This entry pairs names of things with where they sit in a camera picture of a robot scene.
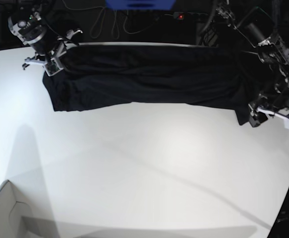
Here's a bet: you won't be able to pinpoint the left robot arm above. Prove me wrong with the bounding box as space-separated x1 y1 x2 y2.
202 0 289 129

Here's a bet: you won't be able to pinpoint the grey cable loops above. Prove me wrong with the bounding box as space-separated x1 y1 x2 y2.
60 0 160 39

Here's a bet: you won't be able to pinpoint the black power strip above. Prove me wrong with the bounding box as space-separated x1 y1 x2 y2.
163 12 209 23

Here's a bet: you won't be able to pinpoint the white cardboard box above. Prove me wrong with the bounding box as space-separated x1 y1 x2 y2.
0 180 31 238

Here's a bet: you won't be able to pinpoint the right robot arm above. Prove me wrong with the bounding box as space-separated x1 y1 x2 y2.
7 3 83 76

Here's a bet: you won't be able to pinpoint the black cable bundle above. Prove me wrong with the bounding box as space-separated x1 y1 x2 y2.
196 21 221 47

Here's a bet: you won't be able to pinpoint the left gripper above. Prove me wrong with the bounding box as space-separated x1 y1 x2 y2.
248 93 289 129

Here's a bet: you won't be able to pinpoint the black t-shirt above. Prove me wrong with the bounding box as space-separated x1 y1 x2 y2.
42 44 262 126

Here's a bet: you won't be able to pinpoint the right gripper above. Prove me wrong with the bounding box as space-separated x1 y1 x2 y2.
22 29 83 76

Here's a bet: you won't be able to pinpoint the blue plastic bin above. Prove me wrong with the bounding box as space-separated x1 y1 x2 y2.
105 0 176 10

